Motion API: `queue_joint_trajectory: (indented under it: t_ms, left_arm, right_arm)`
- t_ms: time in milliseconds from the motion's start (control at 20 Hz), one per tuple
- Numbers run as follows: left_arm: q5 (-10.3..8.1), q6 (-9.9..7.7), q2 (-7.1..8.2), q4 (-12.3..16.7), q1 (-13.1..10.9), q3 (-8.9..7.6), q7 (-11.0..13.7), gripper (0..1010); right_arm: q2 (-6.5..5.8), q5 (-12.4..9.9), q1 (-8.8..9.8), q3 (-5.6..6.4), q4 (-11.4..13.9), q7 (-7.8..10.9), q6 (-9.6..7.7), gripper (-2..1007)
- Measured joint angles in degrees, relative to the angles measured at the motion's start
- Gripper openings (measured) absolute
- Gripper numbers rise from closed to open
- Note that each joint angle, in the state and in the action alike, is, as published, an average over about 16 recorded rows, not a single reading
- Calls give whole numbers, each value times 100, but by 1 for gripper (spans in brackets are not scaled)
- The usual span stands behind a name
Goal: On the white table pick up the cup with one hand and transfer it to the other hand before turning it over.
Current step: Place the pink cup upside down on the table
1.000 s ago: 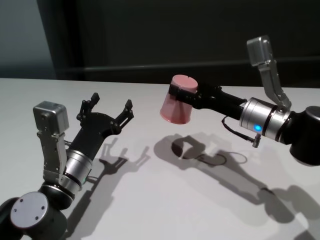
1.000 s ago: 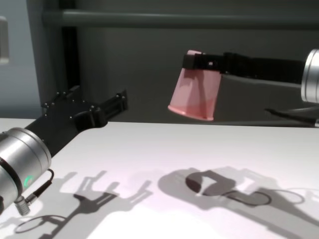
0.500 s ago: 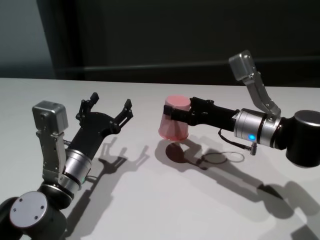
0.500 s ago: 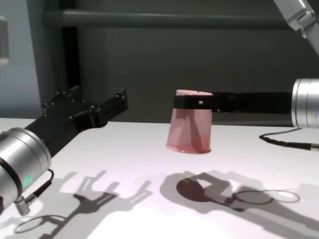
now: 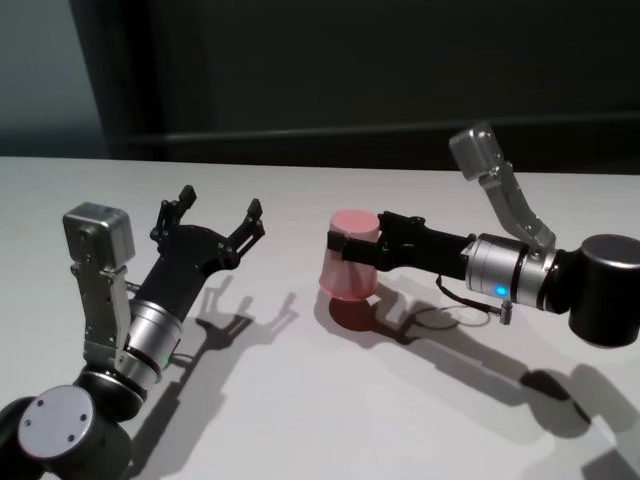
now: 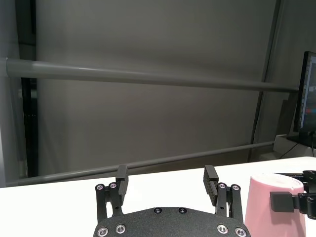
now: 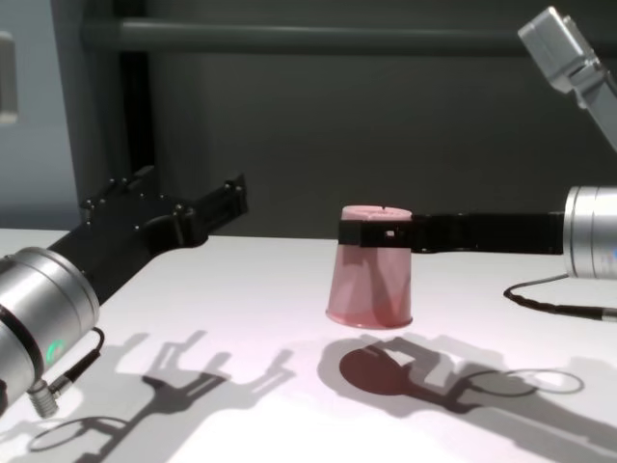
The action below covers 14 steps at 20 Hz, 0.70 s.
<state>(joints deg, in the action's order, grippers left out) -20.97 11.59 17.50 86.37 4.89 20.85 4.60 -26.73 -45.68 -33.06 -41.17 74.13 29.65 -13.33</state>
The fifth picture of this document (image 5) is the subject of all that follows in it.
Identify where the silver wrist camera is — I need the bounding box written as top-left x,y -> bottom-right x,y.
448,121 -> 558,254
62,201 -> 138,374

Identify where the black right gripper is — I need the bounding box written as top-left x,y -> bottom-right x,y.
327,212 -> 477,282

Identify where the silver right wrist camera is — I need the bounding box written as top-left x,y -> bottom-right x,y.
448,121 -> 558,254

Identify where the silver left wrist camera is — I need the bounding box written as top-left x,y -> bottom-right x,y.
62,201 -> 138,374

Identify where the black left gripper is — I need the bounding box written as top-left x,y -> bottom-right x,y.
133,183 -> 267,327

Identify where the thin right arm cable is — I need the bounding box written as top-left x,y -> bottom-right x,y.
433,272 -> 515,326

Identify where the pink plastic cup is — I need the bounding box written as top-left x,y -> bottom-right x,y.
318,209 -> 383,304

